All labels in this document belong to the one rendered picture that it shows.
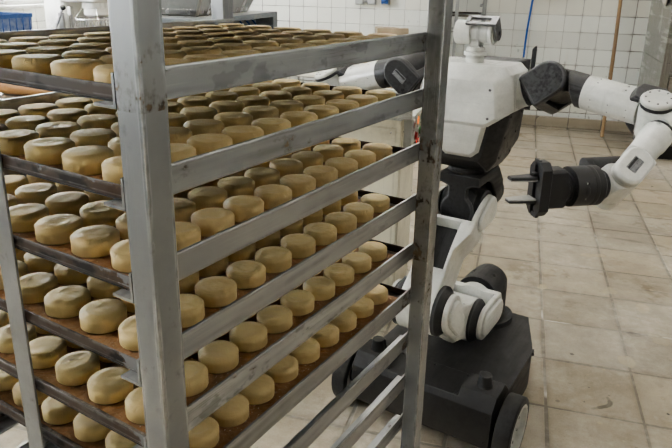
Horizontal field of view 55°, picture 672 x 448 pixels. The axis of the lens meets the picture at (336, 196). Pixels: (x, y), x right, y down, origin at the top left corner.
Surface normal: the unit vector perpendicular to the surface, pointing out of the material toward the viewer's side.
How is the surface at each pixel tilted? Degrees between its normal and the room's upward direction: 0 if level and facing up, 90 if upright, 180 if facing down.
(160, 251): 90
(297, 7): 90
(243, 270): 0
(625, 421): 0
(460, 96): 90
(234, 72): 90
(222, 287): 0
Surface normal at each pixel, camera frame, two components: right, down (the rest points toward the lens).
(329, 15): -0.27, 0.30
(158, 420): -0.53, 0.26
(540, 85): -0.59, -0.06
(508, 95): 0.22, 0.23
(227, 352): 0.02, -0.95
